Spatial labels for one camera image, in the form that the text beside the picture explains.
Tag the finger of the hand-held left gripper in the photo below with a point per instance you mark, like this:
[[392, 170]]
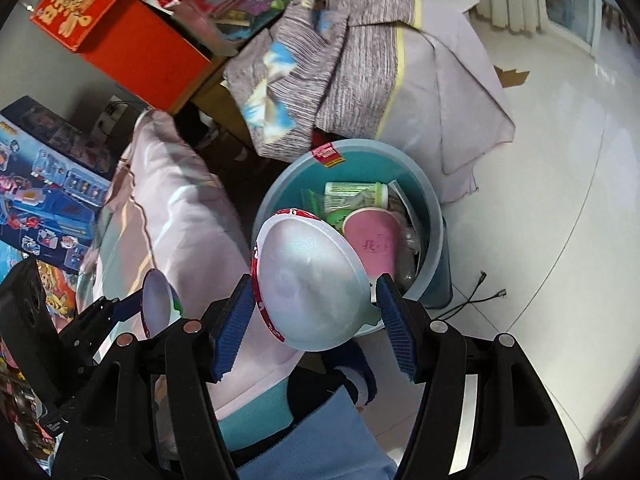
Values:
[[100, 317]]

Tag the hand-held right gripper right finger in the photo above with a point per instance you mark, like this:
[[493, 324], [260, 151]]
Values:
[[396, 332]]

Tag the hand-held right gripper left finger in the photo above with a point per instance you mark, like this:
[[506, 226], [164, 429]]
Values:
[[232, 332]]

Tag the white bowl red rim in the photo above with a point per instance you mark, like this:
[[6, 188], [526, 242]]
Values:
[[310, 280], [160, 300]]

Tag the teal trash bin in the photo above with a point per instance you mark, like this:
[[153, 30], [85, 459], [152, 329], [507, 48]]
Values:
[[440, 260]]

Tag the pink paper cup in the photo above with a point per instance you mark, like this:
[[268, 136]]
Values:
[[375, 245]]

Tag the white green plastic bottle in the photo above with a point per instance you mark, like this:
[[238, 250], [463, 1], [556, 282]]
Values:
[[350, 192]]

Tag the cartoon dog toy box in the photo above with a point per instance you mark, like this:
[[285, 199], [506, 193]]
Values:
[[56, 287]]

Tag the dark blue slipper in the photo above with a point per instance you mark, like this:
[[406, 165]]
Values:
[[357, 375]]

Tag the large blue toy box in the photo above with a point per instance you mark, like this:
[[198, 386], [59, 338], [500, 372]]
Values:
[[50, 200]]

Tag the person's blue trouser leg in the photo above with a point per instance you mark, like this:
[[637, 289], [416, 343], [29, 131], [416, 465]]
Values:
[[320, 440]]

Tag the pink grey plaid sheet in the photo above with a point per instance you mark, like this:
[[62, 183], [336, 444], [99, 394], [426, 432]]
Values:
[[170, 200]]

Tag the brown wooden table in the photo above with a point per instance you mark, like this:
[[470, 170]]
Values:
[[215, 90]]

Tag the orange red gift bag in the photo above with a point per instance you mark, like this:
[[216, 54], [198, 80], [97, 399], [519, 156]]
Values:
[[150, 55]]

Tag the folded grey quilt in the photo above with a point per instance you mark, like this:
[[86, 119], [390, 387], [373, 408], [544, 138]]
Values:
[[350, 60]]

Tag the cardboard piece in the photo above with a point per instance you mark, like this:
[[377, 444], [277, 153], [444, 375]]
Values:
[[511, 76]]

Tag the red gold gift box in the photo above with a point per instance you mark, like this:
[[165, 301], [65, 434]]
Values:
[[85, 0]]

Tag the clear plastic storage bin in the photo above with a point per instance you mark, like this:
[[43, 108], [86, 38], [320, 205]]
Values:
[[240, 0]]

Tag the wooden stool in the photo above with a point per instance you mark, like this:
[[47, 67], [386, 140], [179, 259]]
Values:
[[614, 25]]

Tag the white wall socket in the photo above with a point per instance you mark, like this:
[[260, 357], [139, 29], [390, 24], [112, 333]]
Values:
[[109, 115]]

